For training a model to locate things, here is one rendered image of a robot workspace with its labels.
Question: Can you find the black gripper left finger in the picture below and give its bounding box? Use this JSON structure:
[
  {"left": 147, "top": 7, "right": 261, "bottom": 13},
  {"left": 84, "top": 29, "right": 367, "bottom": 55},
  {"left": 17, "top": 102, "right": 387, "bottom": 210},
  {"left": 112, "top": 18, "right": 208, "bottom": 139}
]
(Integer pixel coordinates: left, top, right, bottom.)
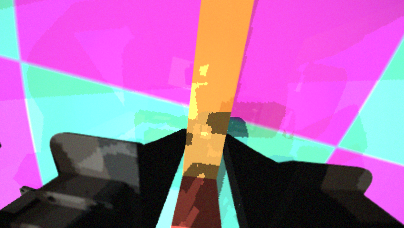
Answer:
[{"left": 49, "top": 128, "right": 187, "bottom": 228}]

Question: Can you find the orange bar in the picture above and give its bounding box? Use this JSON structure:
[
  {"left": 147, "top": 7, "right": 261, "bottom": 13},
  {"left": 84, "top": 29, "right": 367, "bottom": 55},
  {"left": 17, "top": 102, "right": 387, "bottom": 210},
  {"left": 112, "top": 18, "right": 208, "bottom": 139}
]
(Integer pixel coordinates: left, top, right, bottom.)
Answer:
[{"left": 170, "top": 0, "right": 254, "bottom": 228}]

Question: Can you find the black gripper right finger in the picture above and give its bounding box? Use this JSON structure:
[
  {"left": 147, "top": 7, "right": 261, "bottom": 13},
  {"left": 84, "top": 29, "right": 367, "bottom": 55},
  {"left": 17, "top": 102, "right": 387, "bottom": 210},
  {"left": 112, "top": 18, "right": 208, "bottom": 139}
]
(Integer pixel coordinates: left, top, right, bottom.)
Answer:
[{"left": 223, "top": 134, "right": 373, "bottom": 228}]

